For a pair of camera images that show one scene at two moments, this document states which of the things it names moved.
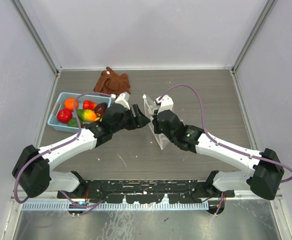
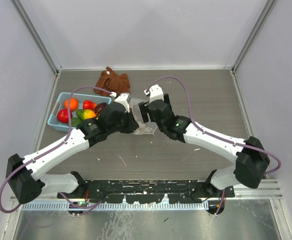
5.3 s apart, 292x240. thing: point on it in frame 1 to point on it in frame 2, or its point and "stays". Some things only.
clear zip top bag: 150,106 to 147,127
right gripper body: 158,129 stays
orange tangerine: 69,103 stays
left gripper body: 128,122 stays
